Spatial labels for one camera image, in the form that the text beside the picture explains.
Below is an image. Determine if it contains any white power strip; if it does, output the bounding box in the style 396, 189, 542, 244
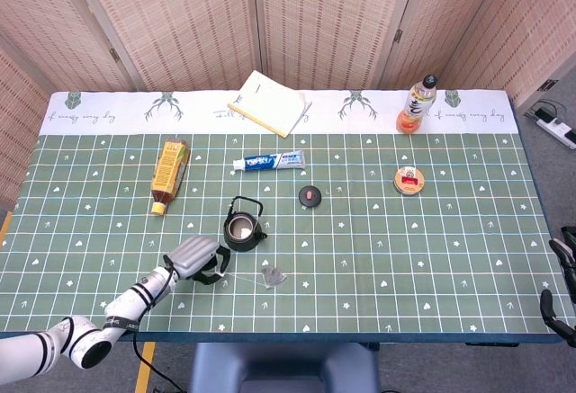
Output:
534, 112, 576, 151

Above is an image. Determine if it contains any round tin red label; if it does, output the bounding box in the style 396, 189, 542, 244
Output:
392, 165, 426, 196

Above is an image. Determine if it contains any blue white toothpaste tube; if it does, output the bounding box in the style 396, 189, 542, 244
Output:
232, 149, 306, 174

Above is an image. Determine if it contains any left black grey robot hand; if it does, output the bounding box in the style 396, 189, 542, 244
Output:
162, 236, 232, 286

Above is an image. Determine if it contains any green grid tablecloth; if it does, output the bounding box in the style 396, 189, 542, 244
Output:
0, 90, 564, 335

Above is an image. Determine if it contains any black cast iron teapot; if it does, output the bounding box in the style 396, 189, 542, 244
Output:
222, 195, 269, 252

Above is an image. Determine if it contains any yellow label tea bottle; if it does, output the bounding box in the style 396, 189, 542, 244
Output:
150, 138, 192, 217

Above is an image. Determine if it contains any grey tea bag with string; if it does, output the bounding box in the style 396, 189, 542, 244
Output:
214, 265, 288, 291

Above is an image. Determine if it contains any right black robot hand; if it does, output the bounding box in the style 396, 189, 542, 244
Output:
539, 226, 576, 348

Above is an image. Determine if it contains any woven folding screen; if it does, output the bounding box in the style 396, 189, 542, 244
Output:
0, 0, 576, 210

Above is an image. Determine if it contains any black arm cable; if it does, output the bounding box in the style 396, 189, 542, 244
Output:
131, 264, 186, 393

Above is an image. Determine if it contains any orange juice bottle black cap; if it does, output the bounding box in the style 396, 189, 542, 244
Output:
395, 74, 439, 135

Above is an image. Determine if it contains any yellow white notebook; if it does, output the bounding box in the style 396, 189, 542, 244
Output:
227, 69, 313, 139

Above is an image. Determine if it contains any blue grey chair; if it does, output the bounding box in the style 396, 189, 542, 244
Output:
188, 342, 382, 393

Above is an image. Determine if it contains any black teapot lid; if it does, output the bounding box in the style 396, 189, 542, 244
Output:
298, 184, 324, 210

